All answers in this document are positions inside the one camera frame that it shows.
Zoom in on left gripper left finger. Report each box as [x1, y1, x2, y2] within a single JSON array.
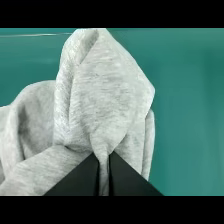
[[43, 152, 101, 197]]

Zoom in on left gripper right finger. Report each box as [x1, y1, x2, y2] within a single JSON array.
[[108, 151, 164, 197]]

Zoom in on grey shirt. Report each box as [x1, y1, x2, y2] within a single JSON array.
[[0, 28, 156, 197]]

